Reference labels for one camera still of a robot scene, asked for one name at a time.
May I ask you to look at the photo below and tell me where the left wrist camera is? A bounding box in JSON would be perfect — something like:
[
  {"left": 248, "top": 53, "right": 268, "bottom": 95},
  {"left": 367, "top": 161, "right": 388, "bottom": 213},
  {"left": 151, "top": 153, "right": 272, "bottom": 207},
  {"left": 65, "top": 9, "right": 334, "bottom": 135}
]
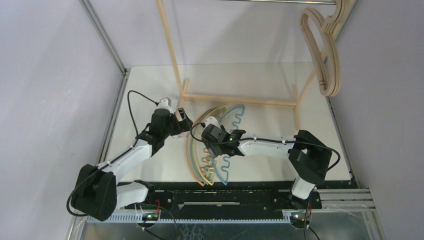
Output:
[{"left": 156, "top": 97, "right": 174, "bottom": 114}]

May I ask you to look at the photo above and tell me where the blue wire hanger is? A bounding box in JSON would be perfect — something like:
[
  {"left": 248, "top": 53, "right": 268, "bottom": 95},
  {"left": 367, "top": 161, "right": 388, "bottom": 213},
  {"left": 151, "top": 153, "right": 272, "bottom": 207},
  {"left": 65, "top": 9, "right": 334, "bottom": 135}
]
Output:
[{"left": 212, "top": 105, "right": 246, "bottom": 186}]

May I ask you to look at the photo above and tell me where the yellow wire hanger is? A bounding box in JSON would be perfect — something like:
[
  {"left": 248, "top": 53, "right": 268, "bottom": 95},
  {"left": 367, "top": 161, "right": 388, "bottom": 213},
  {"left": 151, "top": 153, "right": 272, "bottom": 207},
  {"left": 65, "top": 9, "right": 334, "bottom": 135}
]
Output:
[{"left": 185, "top": 105, "right": 229, "bottom": 187}]

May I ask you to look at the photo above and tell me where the left circuit board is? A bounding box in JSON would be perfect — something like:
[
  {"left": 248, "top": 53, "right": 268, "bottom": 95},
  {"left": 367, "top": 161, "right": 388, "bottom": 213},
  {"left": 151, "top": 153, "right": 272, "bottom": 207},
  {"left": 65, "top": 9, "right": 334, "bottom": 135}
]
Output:
[{"left": 141, "top": 213, "right": 160, "bottom": 222}]

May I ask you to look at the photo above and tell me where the wooden clothes rack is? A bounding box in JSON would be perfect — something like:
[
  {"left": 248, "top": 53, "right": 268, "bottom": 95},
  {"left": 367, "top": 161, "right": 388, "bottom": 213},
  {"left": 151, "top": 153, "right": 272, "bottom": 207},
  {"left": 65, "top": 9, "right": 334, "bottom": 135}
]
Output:
[{"left": 155, "top": 0, "right": 352, "bottom": 131}]

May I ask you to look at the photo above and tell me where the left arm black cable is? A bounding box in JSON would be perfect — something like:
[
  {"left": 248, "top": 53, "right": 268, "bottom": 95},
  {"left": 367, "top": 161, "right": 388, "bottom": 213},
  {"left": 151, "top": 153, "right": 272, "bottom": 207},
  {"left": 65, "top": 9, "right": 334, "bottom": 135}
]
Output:
[{"left": 66, "top": 90, "right": 160, "bottom": 218}]

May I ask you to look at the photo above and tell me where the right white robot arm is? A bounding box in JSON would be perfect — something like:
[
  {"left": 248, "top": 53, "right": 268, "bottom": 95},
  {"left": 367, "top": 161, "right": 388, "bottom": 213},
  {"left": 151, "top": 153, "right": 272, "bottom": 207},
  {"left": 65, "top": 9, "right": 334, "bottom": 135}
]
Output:
[{"left": 198, "top": 124, "right": 335, "bottom": 208}]

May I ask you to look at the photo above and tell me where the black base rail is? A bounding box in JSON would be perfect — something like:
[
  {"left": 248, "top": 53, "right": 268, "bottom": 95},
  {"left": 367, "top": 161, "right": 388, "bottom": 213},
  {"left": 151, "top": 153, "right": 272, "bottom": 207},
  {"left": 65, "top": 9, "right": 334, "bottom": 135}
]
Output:
[{"left": 144, "top": 181, "right": 323, "bottom": 220}]

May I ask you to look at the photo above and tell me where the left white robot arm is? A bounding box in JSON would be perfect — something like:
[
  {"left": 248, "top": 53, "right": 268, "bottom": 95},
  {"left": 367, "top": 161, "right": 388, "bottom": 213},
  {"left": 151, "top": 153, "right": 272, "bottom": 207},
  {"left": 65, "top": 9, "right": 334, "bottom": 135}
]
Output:
[{"left": 66, "top": 107, "right": 193, "bottom": 221}]

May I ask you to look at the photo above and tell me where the right circuit board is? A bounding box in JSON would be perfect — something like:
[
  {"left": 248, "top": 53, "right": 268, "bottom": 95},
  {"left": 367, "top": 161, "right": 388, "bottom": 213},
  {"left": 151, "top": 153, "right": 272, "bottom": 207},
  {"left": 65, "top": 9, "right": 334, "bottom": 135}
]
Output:
[{"left": 290, "top": 214, "right": 308, "bottom": 223}]

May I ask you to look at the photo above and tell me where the orange wire hanger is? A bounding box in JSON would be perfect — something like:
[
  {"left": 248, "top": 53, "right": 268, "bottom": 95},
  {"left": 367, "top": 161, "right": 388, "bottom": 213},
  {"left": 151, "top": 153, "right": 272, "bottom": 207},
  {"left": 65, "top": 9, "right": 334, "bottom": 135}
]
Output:
[{"left": 178, "top": 110, "right": 216, "bottom": 187}]

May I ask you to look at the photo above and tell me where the green wire hanger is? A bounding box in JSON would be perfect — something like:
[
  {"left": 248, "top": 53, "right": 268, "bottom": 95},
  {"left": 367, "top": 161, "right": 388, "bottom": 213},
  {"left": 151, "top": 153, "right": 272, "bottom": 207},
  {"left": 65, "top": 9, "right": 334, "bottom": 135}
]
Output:
[{"left": 180, "top": 107, "right": 220, "bottom": 186}]

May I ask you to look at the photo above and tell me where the circuit board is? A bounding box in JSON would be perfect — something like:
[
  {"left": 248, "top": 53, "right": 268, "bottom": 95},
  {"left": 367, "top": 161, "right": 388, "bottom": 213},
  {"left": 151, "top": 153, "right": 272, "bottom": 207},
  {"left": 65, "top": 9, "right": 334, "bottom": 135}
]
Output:
[
  {"left": 141, "top": 213, "right": 160, "bottom": 222},
  {"left": 290, "top": 214, "right": 308, "bottom": 223}
]

